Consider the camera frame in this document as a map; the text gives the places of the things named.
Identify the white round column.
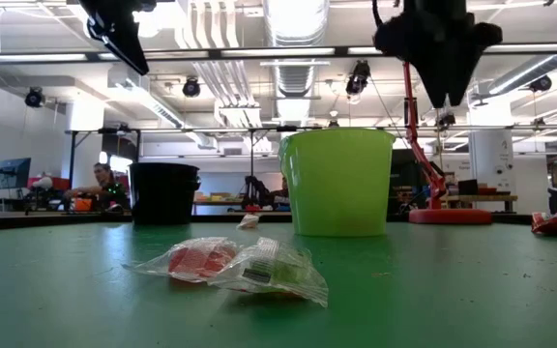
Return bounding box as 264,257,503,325
468,108,515,212

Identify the silver ventilation duct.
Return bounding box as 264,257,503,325
261,0,331,125

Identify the person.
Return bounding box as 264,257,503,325
271,176,292,213
63,162,131,214

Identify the black tripod stand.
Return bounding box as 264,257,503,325
242,173,275,213

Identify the clear wrapped red gummy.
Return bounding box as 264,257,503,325
236,213,261,231
122,236,241,284

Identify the computer monitor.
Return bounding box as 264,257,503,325
0,157,33,190

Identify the large black screen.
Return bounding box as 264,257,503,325
389,148,427,199

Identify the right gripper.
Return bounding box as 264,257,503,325
373,0,504,108

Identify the green table mat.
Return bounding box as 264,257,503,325
0,220,557,348

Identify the black overhead frame bar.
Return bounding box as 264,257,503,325
0,42,557,64

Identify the wooden workbench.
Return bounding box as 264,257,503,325
445,192,519,214

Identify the black metal frame stand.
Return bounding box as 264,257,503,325
64,126,142,194

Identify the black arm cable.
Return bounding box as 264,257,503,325
370,0,387,29

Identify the red desk lamp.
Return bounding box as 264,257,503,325
401,60,493,226

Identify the clear wrapped green gummy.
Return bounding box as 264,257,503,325
209,236,331,308

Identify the black plastic bucket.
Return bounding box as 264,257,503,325
128,161,202,226

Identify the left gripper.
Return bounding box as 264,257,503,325
77,0,158,76

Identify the green plastic bucket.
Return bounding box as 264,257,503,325
278,127,397,238

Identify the red snack bag right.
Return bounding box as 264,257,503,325
530,211,557,237

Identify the black ceiling spotlight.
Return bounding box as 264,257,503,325
24,86,46,108
435,110,457,130
528,74,554,94
344,60,372,97
182,76,202,99

